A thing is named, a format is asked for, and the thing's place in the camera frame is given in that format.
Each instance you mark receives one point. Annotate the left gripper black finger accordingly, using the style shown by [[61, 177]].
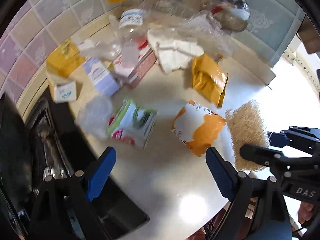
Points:
[[269, 157]]

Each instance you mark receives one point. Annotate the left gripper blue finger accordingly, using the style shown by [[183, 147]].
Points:
[[279, 140]]

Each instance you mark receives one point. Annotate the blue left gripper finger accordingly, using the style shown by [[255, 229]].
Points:
[[99, 172], [223, 173]]

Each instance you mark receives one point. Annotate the clear plastic bag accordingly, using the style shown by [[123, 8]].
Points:
[[94, 117]]

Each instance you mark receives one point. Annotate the white paper tissue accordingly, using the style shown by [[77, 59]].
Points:
[[172, 50]]

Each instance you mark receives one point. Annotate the right hand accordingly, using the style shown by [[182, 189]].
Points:
[[305, 213]]

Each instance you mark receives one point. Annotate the beige loofah scrubber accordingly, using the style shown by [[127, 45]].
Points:
[[246, 126]]

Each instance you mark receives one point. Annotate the green white red carton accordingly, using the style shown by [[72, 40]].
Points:
[[132, 124]]

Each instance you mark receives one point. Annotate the orange white paper bag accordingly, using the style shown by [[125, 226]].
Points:
[[197, 127]]

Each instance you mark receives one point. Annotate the black gas stove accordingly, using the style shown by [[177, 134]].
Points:
[[44, 161]]

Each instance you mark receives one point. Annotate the lavender white small box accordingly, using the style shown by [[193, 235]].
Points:
[[101, 77]]

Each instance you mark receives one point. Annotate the small white blue box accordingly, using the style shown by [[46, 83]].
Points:
[[61, 89]]

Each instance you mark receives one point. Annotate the yellow foil snack bag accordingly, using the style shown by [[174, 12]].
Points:
[[209, 79]]

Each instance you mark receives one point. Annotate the pink white flat box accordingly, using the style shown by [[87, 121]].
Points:
[[133, 64]]

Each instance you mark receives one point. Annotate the yellow cardboard box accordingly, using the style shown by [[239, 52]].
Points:
[[64, 59]]

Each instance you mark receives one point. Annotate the clear plastic water bottle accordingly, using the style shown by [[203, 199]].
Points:
[[127, 34]]

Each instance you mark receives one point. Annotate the steel ladle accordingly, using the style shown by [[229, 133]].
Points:
[[233, 15]]

